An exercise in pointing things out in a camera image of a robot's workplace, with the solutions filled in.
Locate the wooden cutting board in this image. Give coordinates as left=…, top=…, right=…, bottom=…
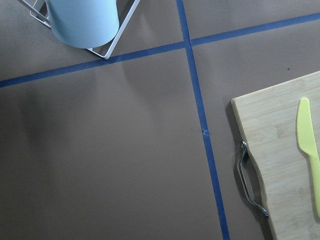
left=231, top=72, right=320, bottom=240

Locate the light blue cup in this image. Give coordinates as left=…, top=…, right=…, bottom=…
left=45, top=0, right=120, bottom=49

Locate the yellow plastic knife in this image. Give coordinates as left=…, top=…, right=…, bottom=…
left=296, top=97, right=320, bottom=217

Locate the white cup rack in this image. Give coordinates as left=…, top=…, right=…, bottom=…
left=20, top=0, right=139, bottom=60

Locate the metal board handle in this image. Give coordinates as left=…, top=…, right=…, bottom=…
left=237, top=140, right=269, bottom=218

